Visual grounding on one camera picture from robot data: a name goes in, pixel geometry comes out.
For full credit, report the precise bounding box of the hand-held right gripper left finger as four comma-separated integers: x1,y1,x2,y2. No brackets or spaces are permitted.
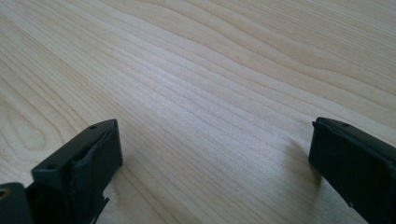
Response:
25,119,123,224

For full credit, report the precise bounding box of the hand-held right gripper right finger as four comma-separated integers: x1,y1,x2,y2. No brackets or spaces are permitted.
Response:
308,117,396,224

